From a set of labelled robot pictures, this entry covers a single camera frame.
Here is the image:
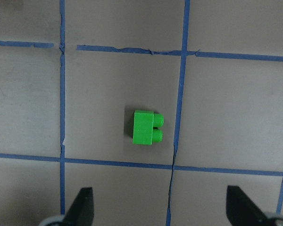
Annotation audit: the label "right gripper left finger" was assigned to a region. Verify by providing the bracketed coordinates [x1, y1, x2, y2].
[61, 187, 94, 226]

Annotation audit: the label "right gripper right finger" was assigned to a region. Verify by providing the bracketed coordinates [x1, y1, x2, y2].
[226, 186, 274, 226]

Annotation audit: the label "green toy block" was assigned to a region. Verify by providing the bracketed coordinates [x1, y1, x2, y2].
[133, 110, 164, 145]

